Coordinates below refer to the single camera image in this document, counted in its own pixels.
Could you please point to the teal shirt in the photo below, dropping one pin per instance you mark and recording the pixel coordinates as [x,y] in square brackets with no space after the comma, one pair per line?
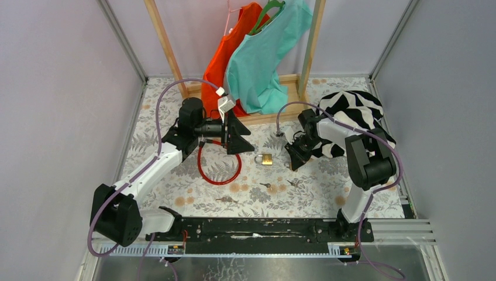
[251,75]

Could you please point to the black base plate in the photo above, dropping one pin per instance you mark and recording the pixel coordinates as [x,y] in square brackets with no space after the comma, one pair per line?
[293,236]

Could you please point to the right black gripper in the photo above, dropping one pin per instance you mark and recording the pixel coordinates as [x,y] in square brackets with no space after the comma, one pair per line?
[298,158]

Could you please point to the green clothes hanger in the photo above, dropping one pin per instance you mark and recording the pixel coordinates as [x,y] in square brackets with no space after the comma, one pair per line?
[264,19]

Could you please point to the pink clothes hanger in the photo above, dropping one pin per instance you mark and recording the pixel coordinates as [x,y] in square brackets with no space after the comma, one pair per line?
[230,18]

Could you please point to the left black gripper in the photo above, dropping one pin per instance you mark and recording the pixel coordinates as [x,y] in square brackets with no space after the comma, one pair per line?
[235,143]

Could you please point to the wooden clothes rack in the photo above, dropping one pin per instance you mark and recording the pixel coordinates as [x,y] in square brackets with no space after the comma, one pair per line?
[296,83]

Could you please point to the white slotted cable duct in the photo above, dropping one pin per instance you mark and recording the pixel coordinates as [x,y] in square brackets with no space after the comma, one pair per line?
[157,250]

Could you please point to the large brass padlock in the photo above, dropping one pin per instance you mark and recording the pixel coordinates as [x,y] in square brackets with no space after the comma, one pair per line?
[264,159]

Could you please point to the orange shirt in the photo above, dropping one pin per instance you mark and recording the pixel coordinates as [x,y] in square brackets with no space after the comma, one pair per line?
[247,17]

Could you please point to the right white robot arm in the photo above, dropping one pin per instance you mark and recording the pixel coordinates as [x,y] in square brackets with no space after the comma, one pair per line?
[371,160]

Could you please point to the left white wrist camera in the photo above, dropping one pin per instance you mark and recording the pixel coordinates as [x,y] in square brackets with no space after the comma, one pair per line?
[225,102]

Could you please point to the black white striped cloth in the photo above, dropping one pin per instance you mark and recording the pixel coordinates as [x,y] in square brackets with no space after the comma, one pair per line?
[358,109]

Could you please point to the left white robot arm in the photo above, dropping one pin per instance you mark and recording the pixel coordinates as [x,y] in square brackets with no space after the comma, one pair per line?
[116,210]

